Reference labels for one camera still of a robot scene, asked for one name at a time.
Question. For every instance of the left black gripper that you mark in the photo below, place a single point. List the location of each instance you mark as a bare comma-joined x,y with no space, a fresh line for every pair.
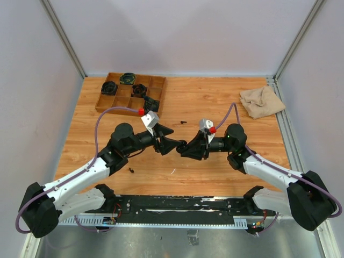
165,145

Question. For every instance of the black rolled sock left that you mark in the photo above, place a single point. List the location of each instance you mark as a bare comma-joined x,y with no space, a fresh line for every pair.
109,88

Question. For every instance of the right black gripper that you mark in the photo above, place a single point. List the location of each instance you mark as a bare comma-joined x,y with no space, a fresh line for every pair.
199,147

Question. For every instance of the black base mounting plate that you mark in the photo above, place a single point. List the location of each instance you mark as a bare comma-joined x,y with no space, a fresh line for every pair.
177,210

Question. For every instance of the aluminium frame post right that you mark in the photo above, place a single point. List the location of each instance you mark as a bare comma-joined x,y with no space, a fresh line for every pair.
310,18

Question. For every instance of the aluminium frame post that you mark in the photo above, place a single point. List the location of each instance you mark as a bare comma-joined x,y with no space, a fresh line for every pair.
310,18
50,12

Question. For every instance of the green yellow rolled sock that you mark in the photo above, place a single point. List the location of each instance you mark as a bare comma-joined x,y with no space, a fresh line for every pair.
127,78

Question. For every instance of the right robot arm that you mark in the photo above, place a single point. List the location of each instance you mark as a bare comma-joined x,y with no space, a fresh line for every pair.
302,196

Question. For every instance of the dark green rolled sock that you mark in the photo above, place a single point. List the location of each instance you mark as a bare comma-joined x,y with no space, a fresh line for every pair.
151,104

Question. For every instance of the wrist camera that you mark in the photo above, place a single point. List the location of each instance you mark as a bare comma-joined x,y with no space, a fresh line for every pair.
207,127
150,120

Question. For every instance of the beige cloth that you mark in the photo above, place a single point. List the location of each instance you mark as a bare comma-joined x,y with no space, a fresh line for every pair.
261,102

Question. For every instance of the black round charging case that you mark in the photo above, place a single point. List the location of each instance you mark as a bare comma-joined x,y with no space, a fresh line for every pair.
183,147

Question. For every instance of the aluminium frame post left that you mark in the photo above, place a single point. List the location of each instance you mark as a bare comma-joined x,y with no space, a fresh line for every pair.
50,12

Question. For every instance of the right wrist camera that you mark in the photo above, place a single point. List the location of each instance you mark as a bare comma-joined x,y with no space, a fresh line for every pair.
207,127

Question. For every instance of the wooden compartment tray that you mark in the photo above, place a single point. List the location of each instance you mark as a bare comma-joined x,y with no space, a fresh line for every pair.
156,89

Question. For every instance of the black orange rolled sock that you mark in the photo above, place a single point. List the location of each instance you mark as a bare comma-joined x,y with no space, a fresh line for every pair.
138,91

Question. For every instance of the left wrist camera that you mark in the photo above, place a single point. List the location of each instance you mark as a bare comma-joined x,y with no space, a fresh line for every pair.
150,120

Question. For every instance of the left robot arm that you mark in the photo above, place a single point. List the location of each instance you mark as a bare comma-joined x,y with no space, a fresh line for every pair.
44,206

